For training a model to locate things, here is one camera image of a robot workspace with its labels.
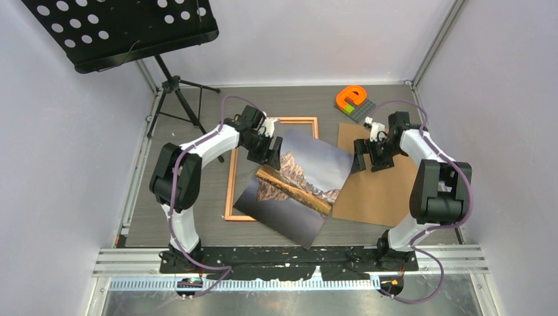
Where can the aluminium front rail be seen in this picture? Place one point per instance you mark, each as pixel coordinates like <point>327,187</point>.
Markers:
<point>227,269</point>

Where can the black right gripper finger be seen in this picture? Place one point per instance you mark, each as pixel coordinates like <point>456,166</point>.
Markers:
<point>381,162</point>
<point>359,150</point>

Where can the green building brick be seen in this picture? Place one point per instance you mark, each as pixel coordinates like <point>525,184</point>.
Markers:
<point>348,109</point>

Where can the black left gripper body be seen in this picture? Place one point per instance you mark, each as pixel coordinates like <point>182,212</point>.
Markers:
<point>257,147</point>

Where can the mountain landscape photo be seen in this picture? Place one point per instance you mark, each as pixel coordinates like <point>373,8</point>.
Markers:
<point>296,200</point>

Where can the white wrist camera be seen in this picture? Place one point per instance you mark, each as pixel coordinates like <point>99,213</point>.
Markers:
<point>376,129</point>
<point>267,128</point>

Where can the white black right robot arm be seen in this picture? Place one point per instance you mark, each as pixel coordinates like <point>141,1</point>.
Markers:
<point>441,193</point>

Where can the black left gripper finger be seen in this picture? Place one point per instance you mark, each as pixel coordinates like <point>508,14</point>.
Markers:
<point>273,154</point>
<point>264,144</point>

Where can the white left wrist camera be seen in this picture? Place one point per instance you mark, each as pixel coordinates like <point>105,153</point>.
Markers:
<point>267,128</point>

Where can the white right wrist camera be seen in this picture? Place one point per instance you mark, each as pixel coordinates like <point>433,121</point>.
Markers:
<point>376,129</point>

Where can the orange letter toy block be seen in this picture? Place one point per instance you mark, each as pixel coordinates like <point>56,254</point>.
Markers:
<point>354,93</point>

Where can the copper picture frame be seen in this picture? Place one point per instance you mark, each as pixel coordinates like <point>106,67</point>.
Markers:
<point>228,213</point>

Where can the grey building baseplate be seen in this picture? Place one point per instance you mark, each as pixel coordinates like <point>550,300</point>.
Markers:
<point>361,111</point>

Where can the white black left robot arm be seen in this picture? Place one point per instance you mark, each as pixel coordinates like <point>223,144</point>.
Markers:
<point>176,179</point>

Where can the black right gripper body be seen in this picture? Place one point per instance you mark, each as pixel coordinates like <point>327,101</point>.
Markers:
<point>383,147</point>

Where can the brown cardboard backing board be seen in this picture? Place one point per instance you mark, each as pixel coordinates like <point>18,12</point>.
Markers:
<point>377,197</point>

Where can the black perforated music stand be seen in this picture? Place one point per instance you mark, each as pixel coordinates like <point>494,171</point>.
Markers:
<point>97,36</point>

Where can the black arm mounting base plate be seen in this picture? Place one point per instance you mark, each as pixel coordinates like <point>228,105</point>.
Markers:
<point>286,263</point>

